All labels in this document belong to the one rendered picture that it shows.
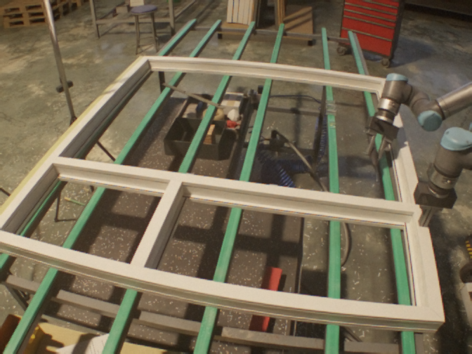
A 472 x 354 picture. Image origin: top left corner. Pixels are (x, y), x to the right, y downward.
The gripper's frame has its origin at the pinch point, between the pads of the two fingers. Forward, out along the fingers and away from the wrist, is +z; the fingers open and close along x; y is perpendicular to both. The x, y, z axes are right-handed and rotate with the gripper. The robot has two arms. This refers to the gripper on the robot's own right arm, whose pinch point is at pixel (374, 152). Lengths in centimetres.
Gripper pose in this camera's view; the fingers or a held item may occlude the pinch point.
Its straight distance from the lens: 155.3
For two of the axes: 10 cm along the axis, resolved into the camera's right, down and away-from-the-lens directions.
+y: 0.0, 0.9, -10.0
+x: 9.4, 3.3, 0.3
